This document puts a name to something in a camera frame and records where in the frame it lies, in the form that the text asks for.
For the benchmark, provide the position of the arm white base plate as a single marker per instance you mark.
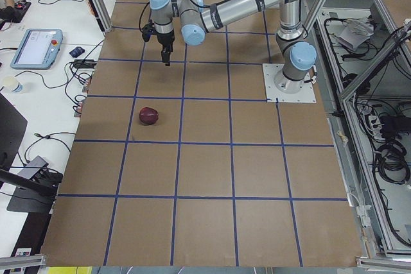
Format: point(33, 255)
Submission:
point(279, 89)

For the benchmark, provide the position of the dark red apple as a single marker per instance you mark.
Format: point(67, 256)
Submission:
point(148, 116)

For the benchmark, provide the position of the near teach pendant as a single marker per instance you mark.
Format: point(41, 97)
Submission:
point(38, 49)

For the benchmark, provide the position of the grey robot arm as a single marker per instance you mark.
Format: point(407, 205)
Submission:
point(197, 19)

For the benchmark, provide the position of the black monitor stand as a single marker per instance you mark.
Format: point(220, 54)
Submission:
point(35, 183)

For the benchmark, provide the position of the white paper cup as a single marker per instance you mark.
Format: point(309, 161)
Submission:
point(12, 84)

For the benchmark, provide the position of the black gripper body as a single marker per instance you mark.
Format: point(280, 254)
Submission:
point(166, 40)

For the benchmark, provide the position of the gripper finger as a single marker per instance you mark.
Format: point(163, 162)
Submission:
point(165, 55)

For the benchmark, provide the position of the black red emergency button box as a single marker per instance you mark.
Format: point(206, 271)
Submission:
point(21, 8)

